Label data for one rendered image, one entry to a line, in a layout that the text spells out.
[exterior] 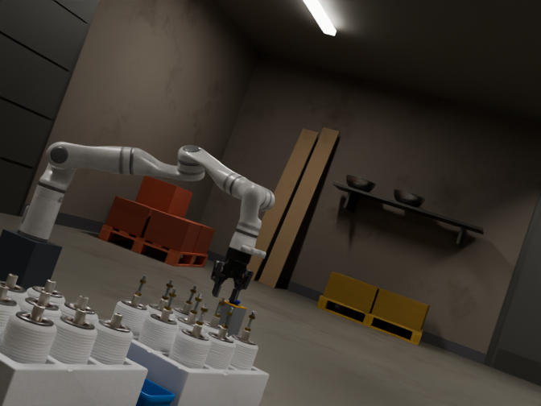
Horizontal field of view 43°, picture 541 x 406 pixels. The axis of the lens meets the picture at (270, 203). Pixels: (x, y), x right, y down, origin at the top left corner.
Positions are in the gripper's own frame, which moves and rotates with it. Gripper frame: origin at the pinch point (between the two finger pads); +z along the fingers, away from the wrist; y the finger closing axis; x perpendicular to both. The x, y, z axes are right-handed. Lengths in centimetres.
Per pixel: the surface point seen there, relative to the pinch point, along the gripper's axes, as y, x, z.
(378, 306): -454, -323, 11
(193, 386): 20.5, 26.9, 20.8
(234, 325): -14.7, -8.7, 9.8
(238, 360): -0.8, 15.3, 15.1
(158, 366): 27.0, 18.7, 19.7
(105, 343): 51, 31, 13
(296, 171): -429, -500, -110
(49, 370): 67, 42, 17
